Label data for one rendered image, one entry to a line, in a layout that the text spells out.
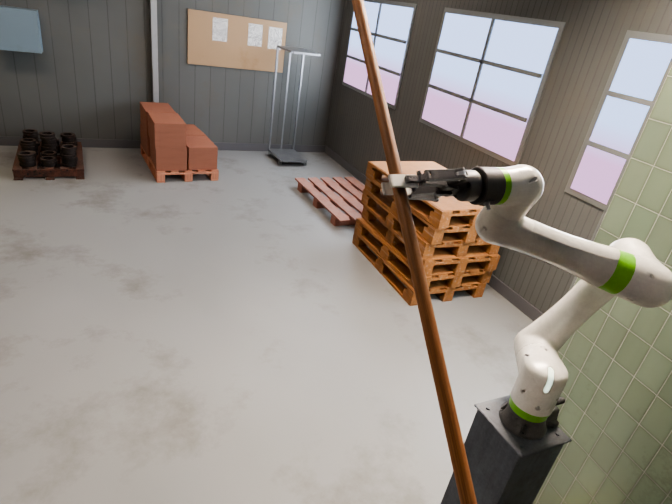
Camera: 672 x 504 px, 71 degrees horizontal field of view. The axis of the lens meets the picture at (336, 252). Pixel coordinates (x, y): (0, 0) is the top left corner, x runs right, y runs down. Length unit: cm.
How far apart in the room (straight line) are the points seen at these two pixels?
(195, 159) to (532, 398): 550
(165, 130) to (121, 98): 145
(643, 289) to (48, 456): 280
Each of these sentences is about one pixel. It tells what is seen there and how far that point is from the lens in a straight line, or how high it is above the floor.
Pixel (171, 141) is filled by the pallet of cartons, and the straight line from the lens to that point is 633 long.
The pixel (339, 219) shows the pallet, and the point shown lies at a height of 13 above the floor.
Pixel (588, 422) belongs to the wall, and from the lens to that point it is 243.
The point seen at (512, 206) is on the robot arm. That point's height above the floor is 192.
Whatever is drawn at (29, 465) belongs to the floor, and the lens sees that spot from 309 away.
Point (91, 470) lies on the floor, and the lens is 298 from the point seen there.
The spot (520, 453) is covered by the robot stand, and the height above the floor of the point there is 120.
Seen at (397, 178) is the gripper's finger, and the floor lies 198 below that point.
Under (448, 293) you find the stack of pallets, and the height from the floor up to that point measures 9.
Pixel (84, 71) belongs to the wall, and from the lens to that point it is 752.
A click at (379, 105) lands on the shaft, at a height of 210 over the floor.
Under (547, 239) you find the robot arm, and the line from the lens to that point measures 135.
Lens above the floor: 230
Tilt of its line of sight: 27 degrees down
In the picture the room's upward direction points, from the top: 10 degrees clockwise
